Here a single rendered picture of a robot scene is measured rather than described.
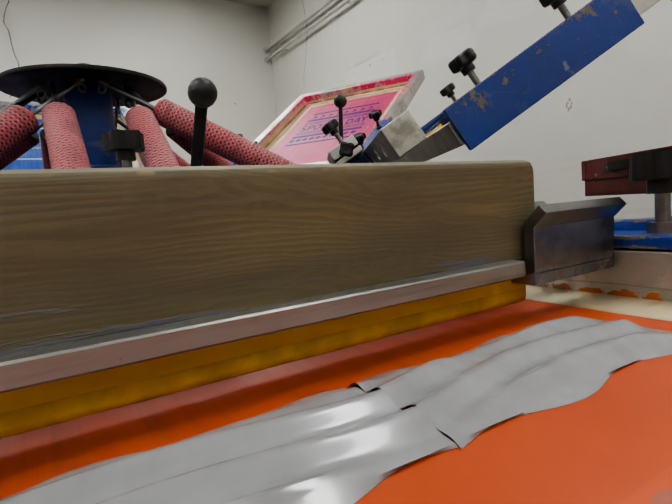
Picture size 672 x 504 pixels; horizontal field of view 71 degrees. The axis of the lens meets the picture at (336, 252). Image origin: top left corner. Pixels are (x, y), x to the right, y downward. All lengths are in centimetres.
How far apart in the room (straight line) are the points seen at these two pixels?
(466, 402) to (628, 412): 6
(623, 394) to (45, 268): 23
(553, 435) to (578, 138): 231
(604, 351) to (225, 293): 18
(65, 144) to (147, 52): 390
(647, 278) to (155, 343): 33
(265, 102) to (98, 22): 152
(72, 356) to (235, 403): 7
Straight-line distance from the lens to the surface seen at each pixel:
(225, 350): 23
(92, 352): 19
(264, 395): 23
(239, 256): 22
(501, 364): 23
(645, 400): 23
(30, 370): 20
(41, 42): 457
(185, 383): 23
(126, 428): 22
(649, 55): 237
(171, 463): 17
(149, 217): 21
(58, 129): 83
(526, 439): 18
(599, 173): 132
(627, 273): 41
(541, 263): 34
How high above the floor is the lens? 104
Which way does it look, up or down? 6 degrees down
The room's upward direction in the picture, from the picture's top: 4 degrees counter-clockwise
